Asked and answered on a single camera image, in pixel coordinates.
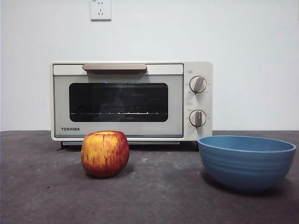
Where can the blue ribbed bowl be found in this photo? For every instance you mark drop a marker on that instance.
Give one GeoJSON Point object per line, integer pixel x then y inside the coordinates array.
{"type": "Point", "coordinates": [245, 168]}

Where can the white wall socket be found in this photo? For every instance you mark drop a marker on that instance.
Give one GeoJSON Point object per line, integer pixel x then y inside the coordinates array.
{"type": "Point", "coordinates": [101, 11]}

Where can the beige oven knob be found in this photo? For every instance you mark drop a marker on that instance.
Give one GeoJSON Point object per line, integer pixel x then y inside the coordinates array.
{"type": "Point", "coordinates": [198, 84]}
{"type": "Point", "coordinates": [197, 118]}

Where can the red yellow apple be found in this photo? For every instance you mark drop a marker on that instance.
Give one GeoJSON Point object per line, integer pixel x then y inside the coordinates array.
{"type": "Point", "coordinates": [105, 154]}

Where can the cream toaster oven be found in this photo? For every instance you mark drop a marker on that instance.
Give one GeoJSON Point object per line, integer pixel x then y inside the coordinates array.
{"type": "Point", "coordinates": [201, 67]}

